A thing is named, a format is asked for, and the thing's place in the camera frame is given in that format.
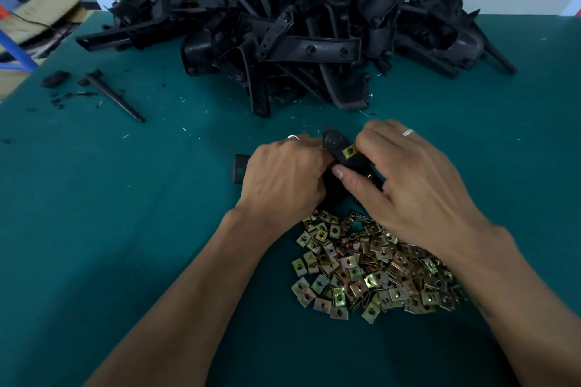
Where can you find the brown cardboard piece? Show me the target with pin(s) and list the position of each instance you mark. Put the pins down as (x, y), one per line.
(45, 6)

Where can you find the pile of brass clip nuts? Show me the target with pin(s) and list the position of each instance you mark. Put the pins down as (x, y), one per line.
(377, 273)

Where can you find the small black plastic scrap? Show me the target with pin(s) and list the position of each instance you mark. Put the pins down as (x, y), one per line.
(54, 79)

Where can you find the person's left hand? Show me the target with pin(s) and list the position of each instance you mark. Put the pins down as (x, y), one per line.
(281, 183)

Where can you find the blue metal frame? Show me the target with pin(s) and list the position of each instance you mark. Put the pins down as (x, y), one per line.
(18, 51)

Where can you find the white metal rack frame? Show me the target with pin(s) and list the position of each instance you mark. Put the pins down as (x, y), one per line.
(572, 6)

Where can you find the person's right hand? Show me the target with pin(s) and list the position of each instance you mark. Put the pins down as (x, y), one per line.
(422, 196)

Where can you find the green table cloth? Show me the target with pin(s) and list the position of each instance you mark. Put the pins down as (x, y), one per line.
(109, 219)

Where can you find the black plastic bracket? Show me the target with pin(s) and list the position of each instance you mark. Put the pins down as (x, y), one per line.
(497, 56)
(334, 140)

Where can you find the person's left forearm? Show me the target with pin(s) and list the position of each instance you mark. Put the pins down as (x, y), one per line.
(181, 319)

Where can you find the thin black plastic strip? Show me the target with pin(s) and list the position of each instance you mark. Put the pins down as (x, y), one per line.
(113, 96)

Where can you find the pile of black plastic brackets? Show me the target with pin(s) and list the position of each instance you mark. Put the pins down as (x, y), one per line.
(300, 28)

